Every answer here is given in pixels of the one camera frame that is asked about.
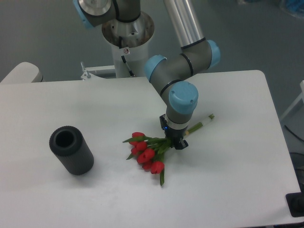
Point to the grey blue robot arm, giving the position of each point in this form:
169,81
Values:
168,77

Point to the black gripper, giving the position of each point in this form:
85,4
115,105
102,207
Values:
174,131

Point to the black ribbed cylindrical vase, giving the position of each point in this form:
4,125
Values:
69,146

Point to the red tulip bouquet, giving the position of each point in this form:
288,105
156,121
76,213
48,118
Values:
149,152

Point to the white rounded chair part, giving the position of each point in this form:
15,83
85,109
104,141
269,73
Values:
24,72

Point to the white metal base frame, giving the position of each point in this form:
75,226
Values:
99,71

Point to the white frame at right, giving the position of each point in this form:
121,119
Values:
295,106

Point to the black device at table edge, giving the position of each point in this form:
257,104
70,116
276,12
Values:
295,203

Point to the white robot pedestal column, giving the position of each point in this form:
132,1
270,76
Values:
130,41

